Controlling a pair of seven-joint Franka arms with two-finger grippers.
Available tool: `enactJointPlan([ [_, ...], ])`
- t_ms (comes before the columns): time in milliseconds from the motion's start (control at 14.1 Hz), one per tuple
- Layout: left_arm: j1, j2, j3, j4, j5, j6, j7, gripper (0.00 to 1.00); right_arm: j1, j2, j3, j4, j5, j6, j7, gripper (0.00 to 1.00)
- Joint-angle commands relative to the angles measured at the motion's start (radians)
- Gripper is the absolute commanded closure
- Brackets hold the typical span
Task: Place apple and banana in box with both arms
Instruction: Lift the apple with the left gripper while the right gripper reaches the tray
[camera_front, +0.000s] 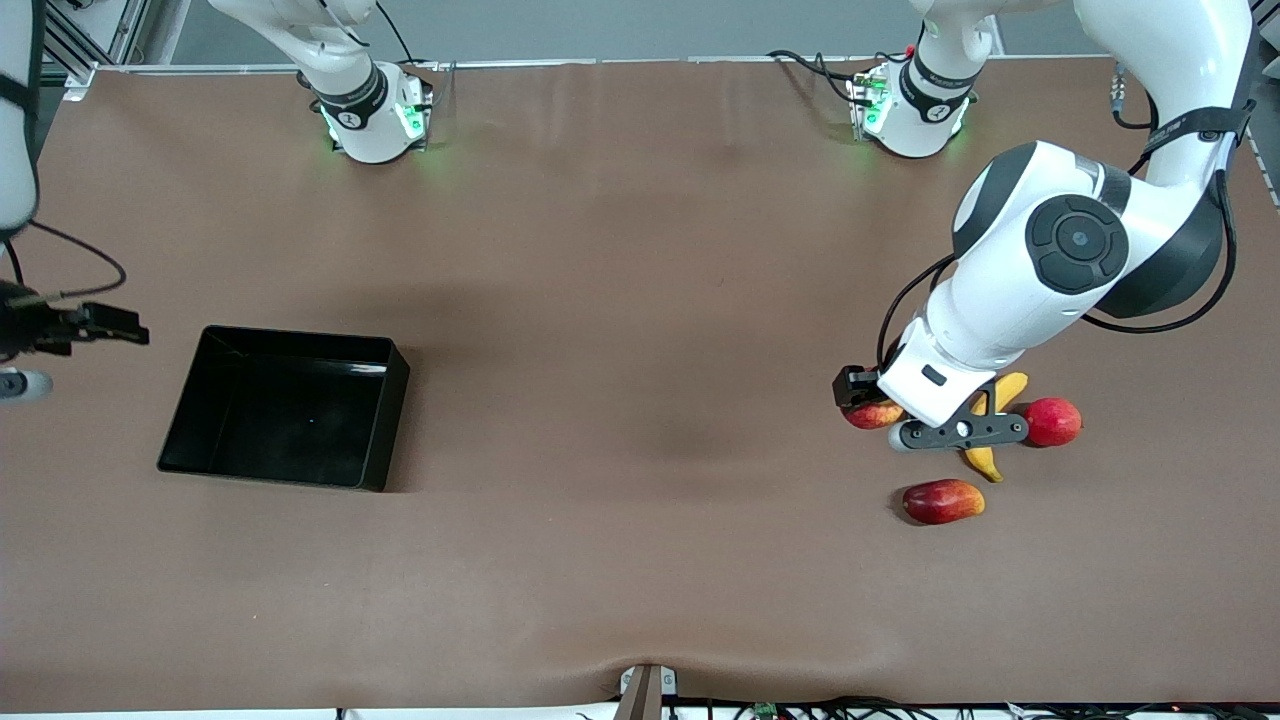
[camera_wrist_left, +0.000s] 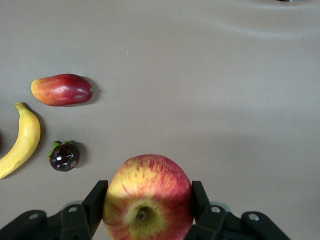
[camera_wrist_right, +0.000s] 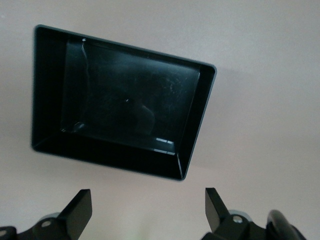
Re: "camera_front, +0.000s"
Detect black cables along table edge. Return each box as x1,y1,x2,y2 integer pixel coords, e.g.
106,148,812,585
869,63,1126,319
668,694,1280,720

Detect red apple with yellow patches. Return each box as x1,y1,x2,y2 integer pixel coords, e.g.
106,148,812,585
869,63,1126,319
842,398,907,432

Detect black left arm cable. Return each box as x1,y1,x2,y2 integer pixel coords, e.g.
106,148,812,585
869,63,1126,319
876,60,1263,373

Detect black plastic box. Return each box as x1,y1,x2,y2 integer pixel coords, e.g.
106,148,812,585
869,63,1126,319
157,325,412,493

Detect red yellow mango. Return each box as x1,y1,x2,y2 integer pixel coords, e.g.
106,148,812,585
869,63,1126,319
901,479,987,527

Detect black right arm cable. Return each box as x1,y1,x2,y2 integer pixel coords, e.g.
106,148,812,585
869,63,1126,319
5,220,129,302

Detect black cable at arm base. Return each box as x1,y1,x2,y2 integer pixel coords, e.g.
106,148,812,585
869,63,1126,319
766,47,863,107
374,0,418,67

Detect yellow banana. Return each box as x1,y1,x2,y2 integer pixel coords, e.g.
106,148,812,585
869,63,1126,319
961,372,1031,484

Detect aluminium frame structure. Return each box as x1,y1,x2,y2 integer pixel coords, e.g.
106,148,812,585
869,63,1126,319
44,0,153,73

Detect metal table edge clamp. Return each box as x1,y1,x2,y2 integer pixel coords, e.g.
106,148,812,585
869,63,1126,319
614,664,680,720

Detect brown table mat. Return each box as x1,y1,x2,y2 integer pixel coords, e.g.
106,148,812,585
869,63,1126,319
0,55,1280,713

